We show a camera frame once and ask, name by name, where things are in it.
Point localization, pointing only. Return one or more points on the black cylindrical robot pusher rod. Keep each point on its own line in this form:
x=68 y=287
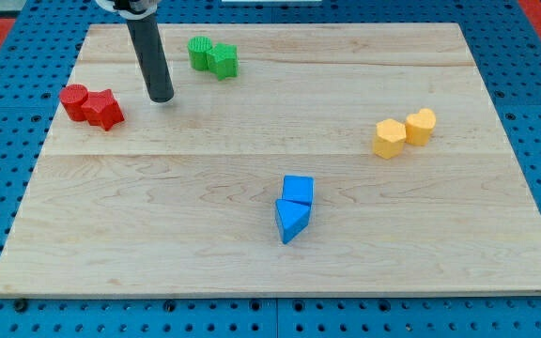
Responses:
x=147 y=43

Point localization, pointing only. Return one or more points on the green star block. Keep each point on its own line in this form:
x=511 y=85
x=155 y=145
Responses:
x=223 y=60

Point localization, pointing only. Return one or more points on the yellow hexagon block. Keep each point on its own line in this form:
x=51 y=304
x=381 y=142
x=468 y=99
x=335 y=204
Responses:
x=389 y=138

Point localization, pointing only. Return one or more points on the blue cube block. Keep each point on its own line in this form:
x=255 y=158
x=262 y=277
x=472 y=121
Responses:
x=298 y=189

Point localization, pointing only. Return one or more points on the light wooden board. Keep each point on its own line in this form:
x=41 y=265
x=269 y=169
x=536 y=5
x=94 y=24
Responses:
x=178 y=200

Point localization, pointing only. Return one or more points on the red star block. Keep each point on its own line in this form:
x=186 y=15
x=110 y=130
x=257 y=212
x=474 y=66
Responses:
x=101 y=109

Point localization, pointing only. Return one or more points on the red cylinder block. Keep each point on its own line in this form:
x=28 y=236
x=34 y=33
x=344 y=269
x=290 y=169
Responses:
x=72 y=97

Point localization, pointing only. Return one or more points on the yellow heart block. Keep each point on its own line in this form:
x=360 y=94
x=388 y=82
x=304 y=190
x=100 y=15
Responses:
x=419 y=127

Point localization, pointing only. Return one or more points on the green cylinder block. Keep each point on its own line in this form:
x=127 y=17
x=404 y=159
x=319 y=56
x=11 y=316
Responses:
x=198 y=47

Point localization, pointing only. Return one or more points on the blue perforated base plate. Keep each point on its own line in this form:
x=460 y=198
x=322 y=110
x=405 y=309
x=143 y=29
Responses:
x=36 y=60

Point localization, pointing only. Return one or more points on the blue triangle block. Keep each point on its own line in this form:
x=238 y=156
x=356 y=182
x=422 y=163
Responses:
x=291 y=218

